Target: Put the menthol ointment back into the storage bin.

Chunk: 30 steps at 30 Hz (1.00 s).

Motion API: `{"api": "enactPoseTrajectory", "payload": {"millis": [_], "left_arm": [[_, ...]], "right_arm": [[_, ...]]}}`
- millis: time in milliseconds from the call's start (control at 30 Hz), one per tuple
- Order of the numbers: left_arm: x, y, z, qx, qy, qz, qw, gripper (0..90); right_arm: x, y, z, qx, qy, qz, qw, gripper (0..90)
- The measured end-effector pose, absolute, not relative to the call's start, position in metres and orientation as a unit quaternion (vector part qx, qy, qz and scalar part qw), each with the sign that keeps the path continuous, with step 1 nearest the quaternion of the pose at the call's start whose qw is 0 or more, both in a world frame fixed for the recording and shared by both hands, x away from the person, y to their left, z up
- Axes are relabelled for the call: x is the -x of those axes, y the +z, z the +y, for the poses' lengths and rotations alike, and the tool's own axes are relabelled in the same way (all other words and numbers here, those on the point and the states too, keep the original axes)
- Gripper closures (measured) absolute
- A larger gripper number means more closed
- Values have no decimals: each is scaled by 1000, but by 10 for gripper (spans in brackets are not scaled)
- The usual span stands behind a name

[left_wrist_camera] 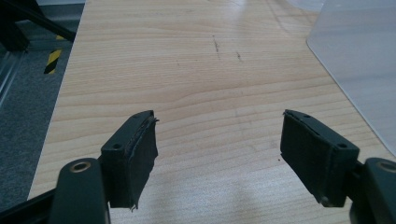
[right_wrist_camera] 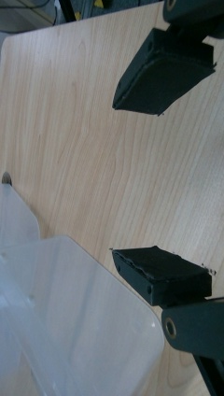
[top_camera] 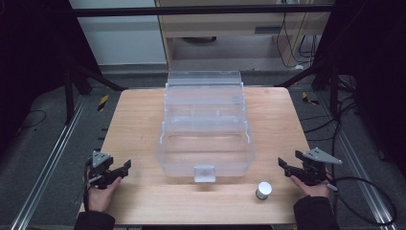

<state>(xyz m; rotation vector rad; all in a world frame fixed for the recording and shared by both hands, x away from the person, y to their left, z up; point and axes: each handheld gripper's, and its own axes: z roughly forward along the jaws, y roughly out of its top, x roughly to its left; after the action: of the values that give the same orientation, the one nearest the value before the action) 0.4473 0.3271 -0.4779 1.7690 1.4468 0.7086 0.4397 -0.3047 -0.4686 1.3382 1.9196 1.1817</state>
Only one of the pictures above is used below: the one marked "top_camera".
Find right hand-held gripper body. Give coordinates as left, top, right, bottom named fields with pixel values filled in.
left=300, top=147, right=344, bottom=187

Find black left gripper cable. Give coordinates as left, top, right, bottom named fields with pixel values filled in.
left=82, top=158, right=94, bottom=213

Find aluminium floor rail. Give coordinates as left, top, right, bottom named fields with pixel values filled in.
left=318, top=91, right=399, bottom=230
left=11, top=95, right=90, bottom=230

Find black curtain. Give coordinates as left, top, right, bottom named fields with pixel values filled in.
left=0, top=0, right=102, bottom=154
left=312, top=0, right=406, bottom=176

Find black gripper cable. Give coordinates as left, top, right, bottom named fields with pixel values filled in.
left=327, top=176, right=398, bottom=226
left=82, top=158, right=94, bottom=213

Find yellow black tape marker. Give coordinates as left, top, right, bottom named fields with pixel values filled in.
left=301, top=91, right=321, bottom=106
left=97, top=94, right=110, bottom=112

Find white cabinet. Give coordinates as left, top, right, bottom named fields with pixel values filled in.
left=68, top=0, right=168, bottom=67

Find person's left hand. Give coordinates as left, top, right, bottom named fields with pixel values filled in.
left=86, top=175, right=124, bottom=214

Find clear plastic storage box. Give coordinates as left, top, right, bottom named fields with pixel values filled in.
left=155, top=70, right=256, bottom=184

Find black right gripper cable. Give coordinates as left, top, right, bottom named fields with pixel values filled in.
left=327, top=176, right=398, bottom=226

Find black floor cables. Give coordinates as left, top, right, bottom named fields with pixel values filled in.
left=299, top=75, right=360, bottom=161

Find person's right hand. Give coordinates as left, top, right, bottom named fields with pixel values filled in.
left=289, top=174, right=331, bottom=199

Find black horizontal bar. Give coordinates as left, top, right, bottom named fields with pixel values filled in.
left=68, top=3, right=337, bottom=18

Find black hanging cables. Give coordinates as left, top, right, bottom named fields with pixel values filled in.
left=275, top=11, right=322, bottom=69

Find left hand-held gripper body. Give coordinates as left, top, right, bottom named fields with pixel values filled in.
left=85, top=149, right=117, bottom=190

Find black metal stand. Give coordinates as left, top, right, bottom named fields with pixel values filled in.
left=62, top=58, right=129, bottom=127
left=273, top=58, right=342, bottom=120

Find thin black floor cable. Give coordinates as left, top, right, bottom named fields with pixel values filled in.
left=18, top=109, right=48, bottom=131

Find wooden cabinet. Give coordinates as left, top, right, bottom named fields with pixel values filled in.
left=154, top=0, right=333, bottom=69

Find small white cylindrical container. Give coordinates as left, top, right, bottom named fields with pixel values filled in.
left=255, top=181, right=274, bottom=201

